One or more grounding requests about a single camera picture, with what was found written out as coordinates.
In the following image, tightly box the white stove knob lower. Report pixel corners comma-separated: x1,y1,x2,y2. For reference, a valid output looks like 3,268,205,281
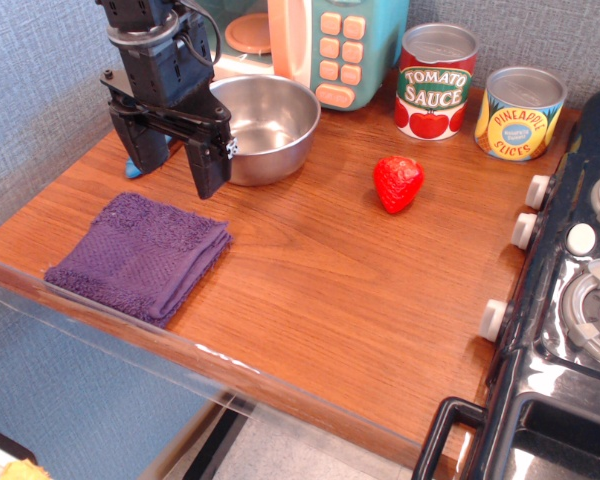
479,299,508,342

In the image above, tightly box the silver metal pot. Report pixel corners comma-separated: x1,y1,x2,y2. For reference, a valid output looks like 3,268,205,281
211,75,321,187

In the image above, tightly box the tomato sauce can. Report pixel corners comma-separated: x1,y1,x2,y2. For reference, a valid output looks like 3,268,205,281
394,23,479,141

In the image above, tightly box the pineapple slices can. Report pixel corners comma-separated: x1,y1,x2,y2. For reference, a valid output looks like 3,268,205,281
474,66,567,162

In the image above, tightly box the white stove knob upper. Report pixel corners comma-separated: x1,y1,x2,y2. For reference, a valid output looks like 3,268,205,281
525,175,551,210

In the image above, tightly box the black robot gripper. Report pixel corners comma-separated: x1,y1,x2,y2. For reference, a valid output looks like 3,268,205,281
101,10,232,199

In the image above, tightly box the blue ribbed pot handle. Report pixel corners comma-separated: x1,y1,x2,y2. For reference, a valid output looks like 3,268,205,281
125,132,172,179

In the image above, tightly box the white stove knob middle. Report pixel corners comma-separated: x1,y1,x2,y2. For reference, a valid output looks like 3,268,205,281
510,213,538,250

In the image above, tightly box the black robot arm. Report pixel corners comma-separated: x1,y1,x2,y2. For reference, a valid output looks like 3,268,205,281
101,1,237,199

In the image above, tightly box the teal toy microwave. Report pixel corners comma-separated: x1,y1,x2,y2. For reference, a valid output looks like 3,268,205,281
200,0,409,111

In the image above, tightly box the white stove knob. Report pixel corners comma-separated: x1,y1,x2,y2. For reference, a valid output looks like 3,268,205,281
479,299,508,342
525,175,551,210
510,213,538,250

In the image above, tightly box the black oven door handle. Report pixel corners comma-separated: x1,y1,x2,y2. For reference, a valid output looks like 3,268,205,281
412,397,487,480

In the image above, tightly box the black toy stove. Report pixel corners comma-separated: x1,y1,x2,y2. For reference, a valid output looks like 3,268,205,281
464,92,600,479

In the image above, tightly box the purple folded towel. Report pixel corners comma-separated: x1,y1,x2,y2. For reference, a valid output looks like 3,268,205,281
44,192,232,328

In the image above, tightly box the red plastic strawberry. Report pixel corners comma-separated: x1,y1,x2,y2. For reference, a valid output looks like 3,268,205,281
373,156,425,214

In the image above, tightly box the yellow object bottom left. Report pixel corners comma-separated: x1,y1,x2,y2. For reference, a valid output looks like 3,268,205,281
0,459,51,480

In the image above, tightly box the clear acrylic table guard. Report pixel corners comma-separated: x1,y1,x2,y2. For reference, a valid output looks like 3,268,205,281
0,252,461,480

